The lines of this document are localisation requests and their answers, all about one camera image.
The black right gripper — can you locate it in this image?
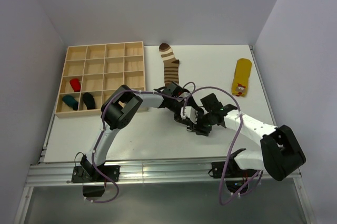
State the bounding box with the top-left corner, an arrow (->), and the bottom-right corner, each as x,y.
190,110 -> 214,137

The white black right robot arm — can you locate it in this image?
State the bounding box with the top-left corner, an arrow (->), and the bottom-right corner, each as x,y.
196,93 -> 306,181

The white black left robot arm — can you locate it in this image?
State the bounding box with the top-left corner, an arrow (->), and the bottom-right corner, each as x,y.
76,82 -> 199,181

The brown striped sock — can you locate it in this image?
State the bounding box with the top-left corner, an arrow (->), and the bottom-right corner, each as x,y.
158,43 -> 180,86

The yellow sock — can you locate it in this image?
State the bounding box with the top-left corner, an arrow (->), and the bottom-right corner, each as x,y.
231,58 -> 252,96

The wooden compartment tray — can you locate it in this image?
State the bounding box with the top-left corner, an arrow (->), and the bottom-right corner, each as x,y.
55,42 -> 146,118

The red rolled sock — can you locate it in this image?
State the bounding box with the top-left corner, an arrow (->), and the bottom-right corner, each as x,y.
70,78 -> 81,92

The green rolled sock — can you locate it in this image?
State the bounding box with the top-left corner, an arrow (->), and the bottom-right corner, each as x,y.
62,95 -> 78,111

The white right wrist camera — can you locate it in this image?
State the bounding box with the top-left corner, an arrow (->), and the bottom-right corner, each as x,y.
181,106 -> 197,124

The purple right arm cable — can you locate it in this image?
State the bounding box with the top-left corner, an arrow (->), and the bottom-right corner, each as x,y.
183,86 -> 264,206

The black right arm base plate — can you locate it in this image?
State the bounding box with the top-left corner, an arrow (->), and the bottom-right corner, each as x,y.
208,160 -> 256,179

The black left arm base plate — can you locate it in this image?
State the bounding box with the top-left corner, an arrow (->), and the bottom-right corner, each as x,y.
71,165 -> 121,183

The aluminium frame rail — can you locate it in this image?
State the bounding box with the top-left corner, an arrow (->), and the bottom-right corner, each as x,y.
25,155 -> 302,187

